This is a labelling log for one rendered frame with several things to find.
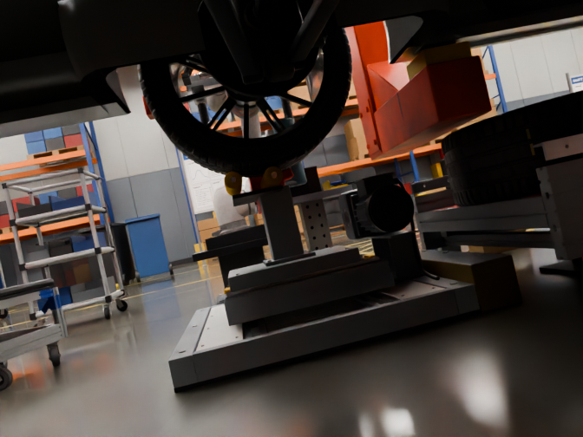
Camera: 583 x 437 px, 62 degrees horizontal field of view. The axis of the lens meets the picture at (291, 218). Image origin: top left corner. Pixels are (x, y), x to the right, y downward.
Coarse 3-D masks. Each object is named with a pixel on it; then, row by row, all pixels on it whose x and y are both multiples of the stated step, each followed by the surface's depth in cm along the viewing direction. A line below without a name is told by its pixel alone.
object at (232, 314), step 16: (368, 256) 159; (320, 272) 148; (336, 272) 147; (352, 272) 142; (368, 272) 142; (384, 272) 143; (256, 288) 146; (272, 288) 139; (288, 288) 140; (304, 288) 140; (320, 288) 141; (336, 288) 141; (352, 288) 142; (368, 288) 142; (224, 304) 137; (240, 304) 138; (256, 304) 138; (272, 304) 139; (288, 304) 139; (304, 304) 140; (240, 320) 138; (256, 320) 141
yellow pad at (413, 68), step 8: (432, 48) 135; (440, 48) 135; (448, 48) 135; (456, 48) 135; (464, 48) 136; (416, 56) 139; (424, 56) 134; (432, 56) 135; (440, 56) 135; (448, 56) 135; (456, 56) 135; (464, 56) 136; (416, 64) 140; (424, 64) 135; (408, 72) 147; (416, 72) 141
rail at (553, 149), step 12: (540, 144) 110; (552, 144) 109; (564, 144) 109; (576, 144) 109; (552, 156) 108; (564, 156) 109; (540, 168) 110; (552, 168) 108; (564, 168) 108; (576, 168) 109; (540, 180) 111; (552, 180) 109; (564, 180) 108; (576, 180) 109; (552, 192) 108
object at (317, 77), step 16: (176, 64) 161; (192, 64) 165; (320, 64) 156; (176, 80) 164; (320, 80) 155; (176, 96) 145; (192, 96) 164; (240, 96) 163; (288, 96) 168; (320, 96) 150; (272, 112) 167; (208, 128) 145; (288, 128) 148
